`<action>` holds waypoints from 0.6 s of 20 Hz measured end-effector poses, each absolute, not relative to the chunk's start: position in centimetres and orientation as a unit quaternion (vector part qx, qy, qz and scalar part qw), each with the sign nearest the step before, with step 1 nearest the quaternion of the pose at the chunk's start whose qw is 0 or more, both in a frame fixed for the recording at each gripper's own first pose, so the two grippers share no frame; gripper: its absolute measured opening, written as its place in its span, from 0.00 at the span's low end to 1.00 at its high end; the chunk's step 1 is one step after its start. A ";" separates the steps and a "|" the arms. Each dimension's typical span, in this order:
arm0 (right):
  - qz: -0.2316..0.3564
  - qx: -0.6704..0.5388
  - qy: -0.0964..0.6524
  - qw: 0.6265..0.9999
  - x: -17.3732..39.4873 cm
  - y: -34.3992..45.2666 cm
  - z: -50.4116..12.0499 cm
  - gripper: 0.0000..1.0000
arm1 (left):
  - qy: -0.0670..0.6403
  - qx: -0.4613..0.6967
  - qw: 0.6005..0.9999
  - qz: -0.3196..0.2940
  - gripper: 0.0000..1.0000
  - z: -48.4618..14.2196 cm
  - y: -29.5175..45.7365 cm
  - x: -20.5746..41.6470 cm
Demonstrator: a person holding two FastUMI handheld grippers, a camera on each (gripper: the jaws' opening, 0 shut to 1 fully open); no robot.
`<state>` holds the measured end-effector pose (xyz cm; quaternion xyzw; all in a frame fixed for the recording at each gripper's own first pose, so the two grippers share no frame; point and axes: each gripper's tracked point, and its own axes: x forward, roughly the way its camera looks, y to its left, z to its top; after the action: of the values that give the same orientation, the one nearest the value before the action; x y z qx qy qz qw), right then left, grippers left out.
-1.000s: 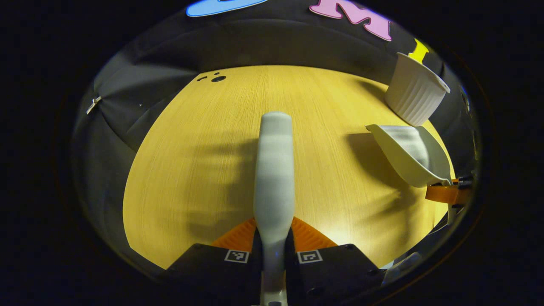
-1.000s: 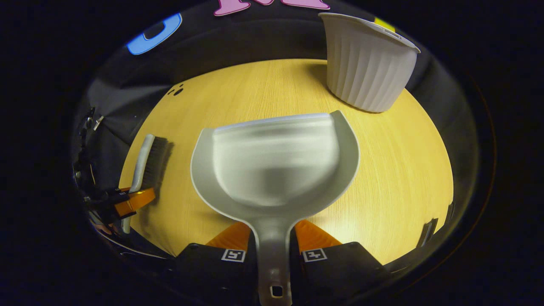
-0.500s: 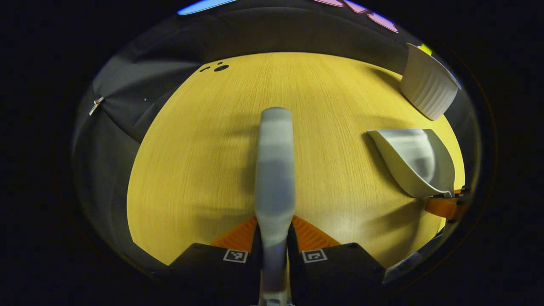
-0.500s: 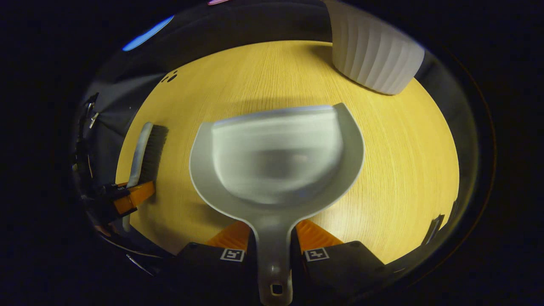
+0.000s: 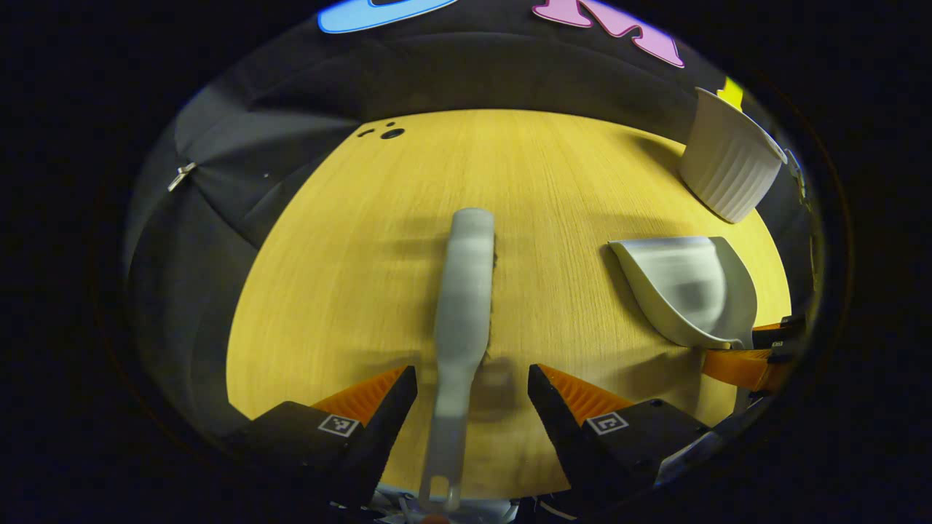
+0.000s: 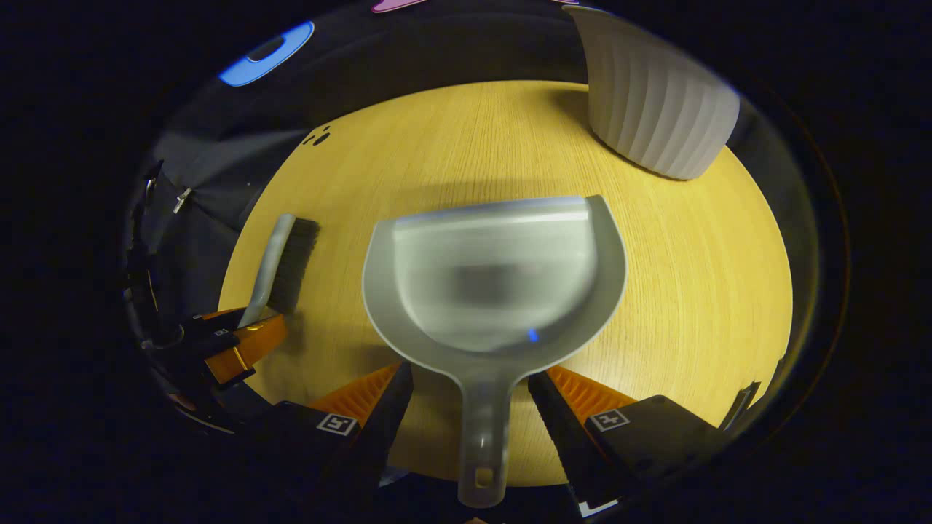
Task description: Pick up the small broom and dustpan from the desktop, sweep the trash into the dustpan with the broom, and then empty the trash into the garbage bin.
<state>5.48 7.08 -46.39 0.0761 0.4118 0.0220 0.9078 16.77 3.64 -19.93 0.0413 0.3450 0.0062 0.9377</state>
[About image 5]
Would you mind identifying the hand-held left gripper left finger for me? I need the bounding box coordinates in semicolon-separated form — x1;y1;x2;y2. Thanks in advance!
224;365;419;509

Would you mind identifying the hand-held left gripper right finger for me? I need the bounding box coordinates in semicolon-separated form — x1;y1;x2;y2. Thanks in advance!
526;363;718;515

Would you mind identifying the white plastic dustpan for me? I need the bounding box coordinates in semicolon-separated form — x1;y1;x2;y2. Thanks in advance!
608;235;760;351

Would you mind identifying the small white broom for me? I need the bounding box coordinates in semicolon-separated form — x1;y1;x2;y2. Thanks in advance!
418;207;498;515

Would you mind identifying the white ribbed garbage bin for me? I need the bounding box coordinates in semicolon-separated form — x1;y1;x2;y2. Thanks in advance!
678;87;789;225

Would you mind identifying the wooden desktop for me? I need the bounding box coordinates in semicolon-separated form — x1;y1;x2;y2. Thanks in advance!
225;108;794;502

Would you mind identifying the black backdrop cloth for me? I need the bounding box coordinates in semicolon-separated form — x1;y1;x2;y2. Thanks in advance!
124;0;816;437

